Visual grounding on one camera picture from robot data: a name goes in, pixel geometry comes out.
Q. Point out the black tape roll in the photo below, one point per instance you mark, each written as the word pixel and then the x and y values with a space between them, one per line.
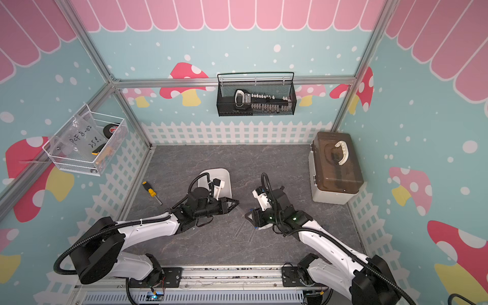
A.
pixel 109 130

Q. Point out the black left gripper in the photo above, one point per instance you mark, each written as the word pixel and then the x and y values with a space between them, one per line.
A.
pixel 222 206

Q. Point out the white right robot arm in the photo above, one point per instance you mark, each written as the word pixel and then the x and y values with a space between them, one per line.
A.
pixel 360 278

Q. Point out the black socket tool set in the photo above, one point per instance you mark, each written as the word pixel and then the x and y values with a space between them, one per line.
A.
pixel 260 104

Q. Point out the yellow black screwdriver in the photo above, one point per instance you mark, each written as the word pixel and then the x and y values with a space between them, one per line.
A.
pixel 148 187

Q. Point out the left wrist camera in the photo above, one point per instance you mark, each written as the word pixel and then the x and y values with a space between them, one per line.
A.
pixel 216 186

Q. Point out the clear labelled plastic bag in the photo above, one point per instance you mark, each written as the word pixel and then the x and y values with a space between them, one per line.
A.
pixel 80 140

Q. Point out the brown lidded storage box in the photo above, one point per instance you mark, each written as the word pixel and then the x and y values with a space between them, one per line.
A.
pixel 335 172

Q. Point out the white wire wall basket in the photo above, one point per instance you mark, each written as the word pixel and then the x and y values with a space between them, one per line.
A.
pixel 103 159

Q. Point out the black wire mesh basket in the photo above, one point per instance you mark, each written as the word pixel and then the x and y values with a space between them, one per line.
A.
pixel 279 84

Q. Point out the white rectangular plastic tray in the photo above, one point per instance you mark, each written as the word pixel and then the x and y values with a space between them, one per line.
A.
pixel 224 175

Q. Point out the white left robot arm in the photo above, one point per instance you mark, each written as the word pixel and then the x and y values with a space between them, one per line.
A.
pixel 101 252

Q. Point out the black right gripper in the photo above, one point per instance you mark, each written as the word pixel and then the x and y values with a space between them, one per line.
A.
pixel 257 217

